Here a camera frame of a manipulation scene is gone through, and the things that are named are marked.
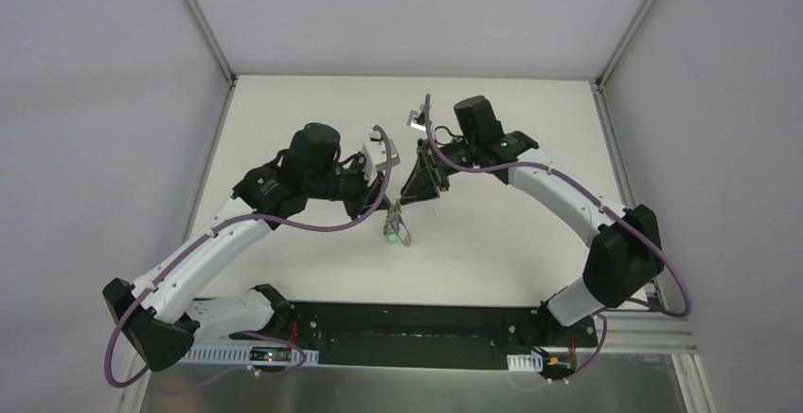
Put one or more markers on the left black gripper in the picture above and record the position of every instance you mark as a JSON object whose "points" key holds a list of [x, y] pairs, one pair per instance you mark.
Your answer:
{"points": [[363, 196]]}

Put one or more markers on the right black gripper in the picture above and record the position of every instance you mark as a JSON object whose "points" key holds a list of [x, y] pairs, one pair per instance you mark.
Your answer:
{"points": [[430, 168]]}

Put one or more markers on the metal keyring carabiner plate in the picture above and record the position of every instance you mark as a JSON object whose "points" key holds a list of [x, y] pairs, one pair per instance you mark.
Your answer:
{"points": [[394, 222]]}

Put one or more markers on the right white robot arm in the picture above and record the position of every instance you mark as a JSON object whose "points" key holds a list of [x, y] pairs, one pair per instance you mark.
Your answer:
{"points": [[622, 242]]}

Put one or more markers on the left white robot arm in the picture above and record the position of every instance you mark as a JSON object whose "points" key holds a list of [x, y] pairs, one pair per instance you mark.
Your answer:
{"points": [[307, 186]]}

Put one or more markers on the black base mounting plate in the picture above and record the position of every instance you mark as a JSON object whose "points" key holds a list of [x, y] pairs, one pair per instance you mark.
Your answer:
{"points": [[422, 336]]}

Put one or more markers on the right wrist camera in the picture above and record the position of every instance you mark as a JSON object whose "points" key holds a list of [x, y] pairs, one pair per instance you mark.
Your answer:
{"points": [[417, 119]]}

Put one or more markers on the right white slotted cable duct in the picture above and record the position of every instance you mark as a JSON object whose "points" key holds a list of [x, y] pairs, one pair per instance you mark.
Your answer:
{"points": [[532, 362]]}

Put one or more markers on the white slotted cable duct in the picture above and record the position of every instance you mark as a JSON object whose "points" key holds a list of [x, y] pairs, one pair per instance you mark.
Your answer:
{"points": [[270, 355], [532, 362]]}

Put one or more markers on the left white slotted cable duct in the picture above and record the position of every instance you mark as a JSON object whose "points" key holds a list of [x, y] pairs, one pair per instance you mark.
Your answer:
{"points": [[270, 355]]}

